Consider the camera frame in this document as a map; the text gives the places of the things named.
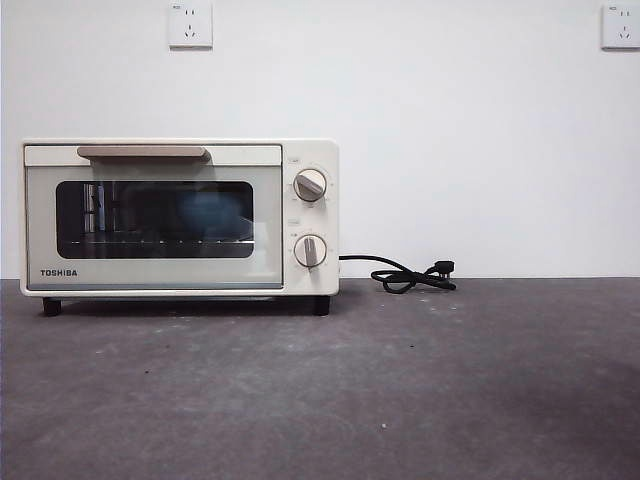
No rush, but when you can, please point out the blue ribbed bowl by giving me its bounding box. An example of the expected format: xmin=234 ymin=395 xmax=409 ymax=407
xmin=173 ymin=191 xmax=242 ymax=237

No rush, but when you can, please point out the glass oven door with handle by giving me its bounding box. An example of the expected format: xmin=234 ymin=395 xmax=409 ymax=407
xmin=23 ymin=143 xmax=285 ymax=292

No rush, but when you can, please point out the oven timer knob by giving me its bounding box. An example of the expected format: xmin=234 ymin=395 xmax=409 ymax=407
xmin=292 ymin=233 xmax=329 ymax=274

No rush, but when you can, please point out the oven temperature knob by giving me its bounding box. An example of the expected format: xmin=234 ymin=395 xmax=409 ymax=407
xmin=292 ymin=168 xmax=329 ymax=204

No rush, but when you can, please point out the cream Toshiba toaster oven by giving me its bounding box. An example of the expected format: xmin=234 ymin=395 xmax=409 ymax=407
xmin=19 ymin=138 xmax=341 ymax=318

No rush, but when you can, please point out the black power cable with plug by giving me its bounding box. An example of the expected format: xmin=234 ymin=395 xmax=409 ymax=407
xmin=338 ymin=254 xmax=458 ymax=294

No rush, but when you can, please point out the white wall socket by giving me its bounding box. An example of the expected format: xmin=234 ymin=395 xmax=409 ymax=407
xmin=167 ymin=2 xmax=214 ymax=50
xmin=600 ymin=3 xmax=640 ymax=50

